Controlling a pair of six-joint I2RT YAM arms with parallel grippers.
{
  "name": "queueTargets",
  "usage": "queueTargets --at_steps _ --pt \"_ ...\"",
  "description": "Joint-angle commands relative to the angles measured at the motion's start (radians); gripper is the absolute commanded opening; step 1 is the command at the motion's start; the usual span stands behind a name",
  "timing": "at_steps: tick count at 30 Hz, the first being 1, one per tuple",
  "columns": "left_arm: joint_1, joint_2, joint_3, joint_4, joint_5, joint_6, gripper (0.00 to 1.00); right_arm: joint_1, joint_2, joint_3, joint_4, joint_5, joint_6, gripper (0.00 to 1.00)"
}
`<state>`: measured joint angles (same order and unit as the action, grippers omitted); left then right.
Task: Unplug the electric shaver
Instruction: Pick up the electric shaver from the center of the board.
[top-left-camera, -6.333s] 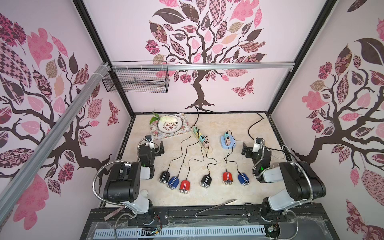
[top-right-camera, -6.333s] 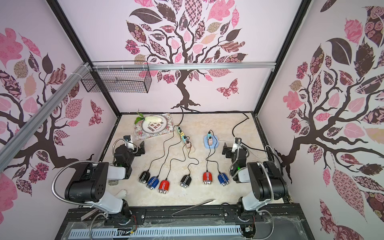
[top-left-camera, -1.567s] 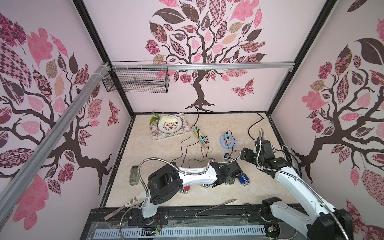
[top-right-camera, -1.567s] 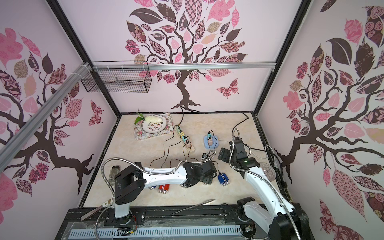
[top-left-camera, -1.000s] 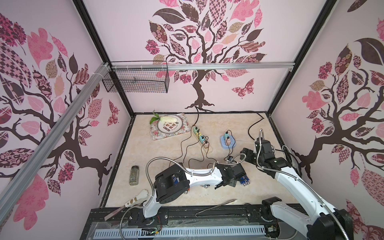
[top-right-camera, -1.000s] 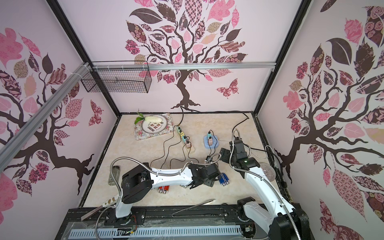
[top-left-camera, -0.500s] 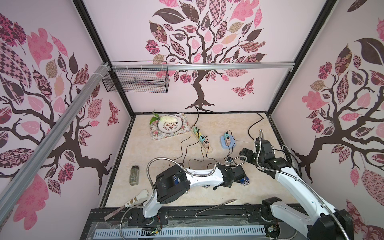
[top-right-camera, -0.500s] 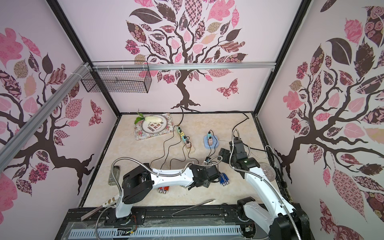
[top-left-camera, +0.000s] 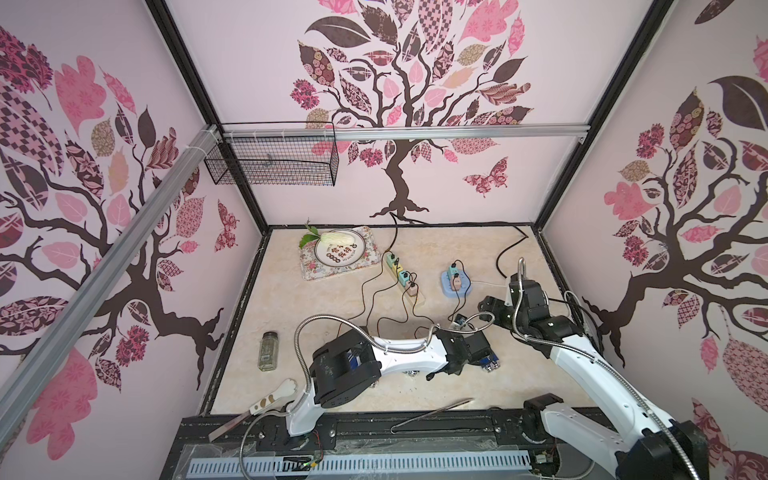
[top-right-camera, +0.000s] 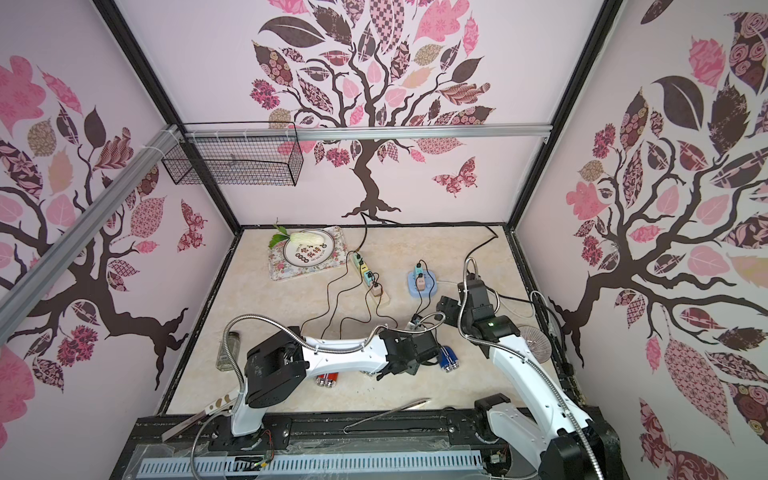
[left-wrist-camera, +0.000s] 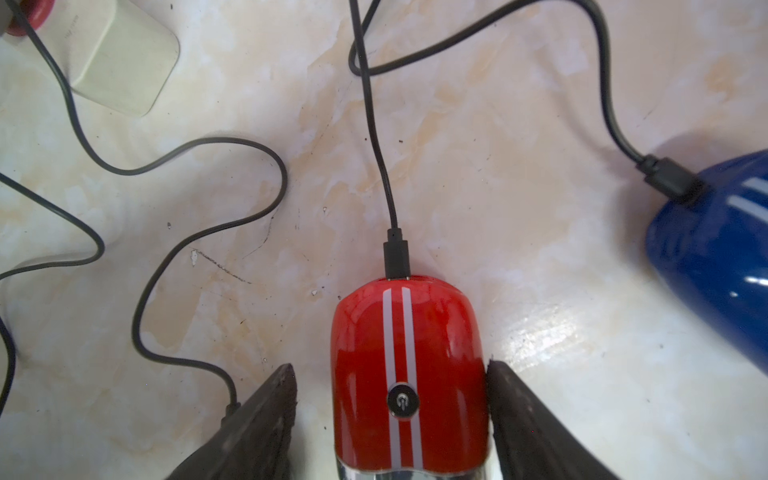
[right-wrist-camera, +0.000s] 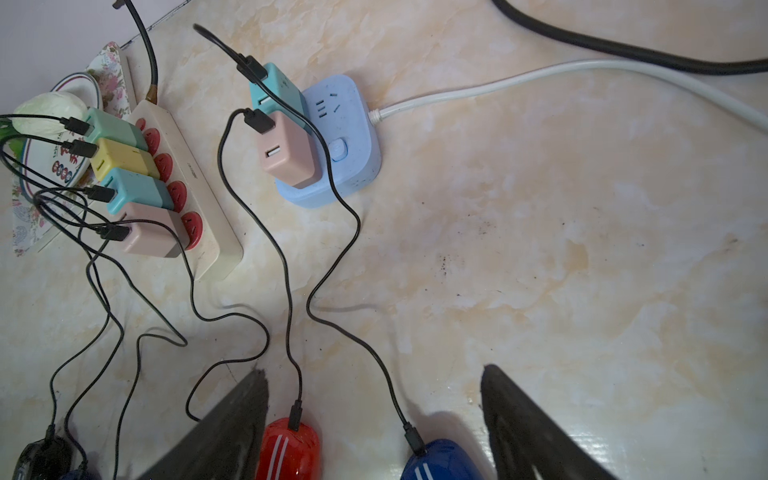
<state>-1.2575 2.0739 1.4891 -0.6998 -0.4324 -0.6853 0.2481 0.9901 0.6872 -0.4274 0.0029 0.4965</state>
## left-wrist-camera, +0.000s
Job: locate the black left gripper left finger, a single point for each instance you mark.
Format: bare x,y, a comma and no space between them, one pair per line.
254,441

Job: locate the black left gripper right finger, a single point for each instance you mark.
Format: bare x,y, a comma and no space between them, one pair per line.
531,443

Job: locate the white power strip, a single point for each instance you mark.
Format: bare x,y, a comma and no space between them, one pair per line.
111,52

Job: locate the blue shaver right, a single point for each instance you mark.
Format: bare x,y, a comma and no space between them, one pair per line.
713,254

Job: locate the red shaver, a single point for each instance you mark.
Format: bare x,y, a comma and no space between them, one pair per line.
408,383

